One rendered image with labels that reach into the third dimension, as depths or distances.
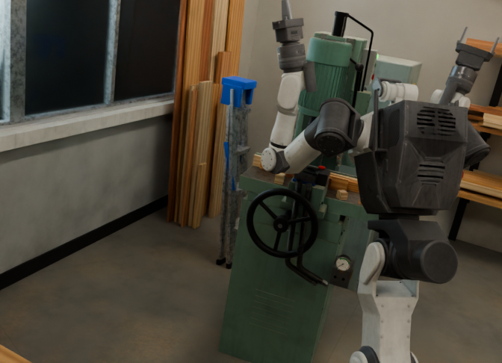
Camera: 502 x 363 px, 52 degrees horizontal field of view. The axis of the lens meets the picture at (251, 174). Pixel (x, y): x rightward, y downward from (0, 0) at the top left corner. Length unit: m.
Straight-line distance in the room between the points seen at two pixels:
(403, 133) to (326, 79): 0.75
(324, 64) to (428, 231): 0.89
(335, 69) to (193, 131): 1.65
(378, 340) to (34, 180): 1.97
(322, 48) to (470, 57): 0.55
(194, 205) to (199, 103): 0.73
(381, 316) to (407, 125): 0.57
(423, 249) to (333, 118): 0.44
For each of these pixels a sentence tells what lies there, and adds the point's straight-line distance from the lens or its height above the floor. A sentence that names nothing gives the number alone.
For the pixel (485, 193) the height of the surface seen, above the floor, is 0.55.
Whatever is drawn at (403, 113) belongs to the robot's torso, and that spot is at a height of 1.39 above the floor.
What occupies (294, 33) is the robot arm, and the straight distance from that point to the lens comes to 1.68.
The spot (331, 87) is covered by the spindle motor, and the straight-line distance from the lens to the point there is 2.14.
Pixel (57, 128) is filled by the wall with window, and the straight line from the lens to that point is 2.85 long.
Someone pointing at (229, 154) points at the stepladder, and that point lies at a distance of 3.07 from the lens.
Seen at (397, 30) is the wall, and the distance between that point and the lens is 4.45.
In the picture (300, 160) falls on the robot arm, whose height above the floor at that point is 1.16.
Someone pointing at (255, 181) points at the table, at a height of 0.89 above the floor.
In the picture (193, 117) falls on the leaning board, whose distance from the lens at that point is 3.54.
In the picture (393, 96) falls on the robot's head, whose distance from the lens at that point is 1.67.
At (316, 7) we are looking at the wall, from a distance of 4.62.
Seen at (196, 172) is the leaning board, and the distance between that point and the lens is 3.65.
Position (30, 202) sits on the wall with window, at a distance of 2.95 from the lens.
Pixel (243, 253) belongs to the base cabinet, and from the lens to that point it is 2.33.
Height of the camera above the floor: 1.61
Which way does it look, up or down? 19 degrees down
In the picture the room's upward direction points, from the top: 9 degrees clockwise
